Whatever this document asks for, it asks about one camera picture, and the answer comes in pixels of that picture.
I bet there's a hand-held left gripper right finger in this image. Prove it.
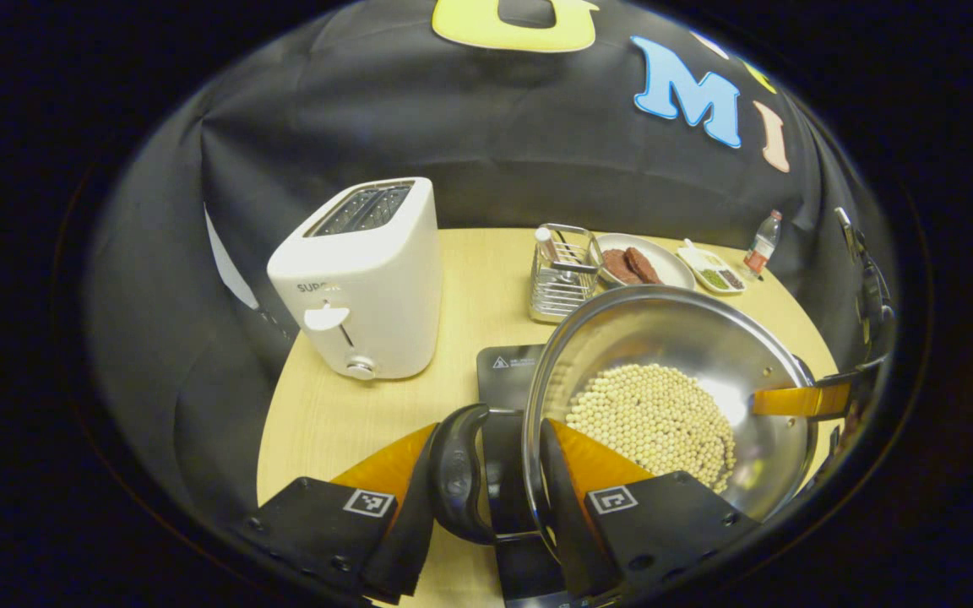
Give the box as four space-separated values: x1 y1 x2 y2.
540 418 762 602

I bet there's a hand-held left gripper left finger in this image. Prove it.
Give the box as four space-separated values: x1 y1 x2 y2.
237 422 441 602

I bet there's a steel pot with black handles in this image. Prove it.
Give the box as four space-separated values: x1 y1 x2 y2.
427 285 818 567

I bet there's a black induction cooktop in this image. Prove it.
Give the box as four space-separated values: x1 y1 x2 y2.
476 344 589 607

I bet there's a clear water bottle red label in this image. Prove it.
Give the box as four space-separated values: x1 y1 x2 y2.
744 210 784 277

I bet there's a pile of soybeans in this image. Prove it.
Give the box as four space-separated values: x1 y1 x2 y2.
565 364 738 495

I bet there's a white divided dish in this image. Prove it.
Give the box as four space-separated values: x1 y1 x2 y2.
677 239 747 295

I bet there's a white oval plate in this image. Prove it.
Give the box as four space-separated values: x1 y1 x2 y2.
590 233 696 292

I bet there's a brown meat slice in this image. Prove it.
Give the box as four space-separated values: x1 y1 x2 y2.
626 247 663 285
601 249 639 285

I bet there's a white toaster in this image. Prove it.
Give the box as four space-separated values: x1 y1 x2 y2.
267 177 443 381

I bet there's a wire basket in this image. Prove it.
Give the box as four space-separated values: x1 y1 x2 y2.
529 224 604 323

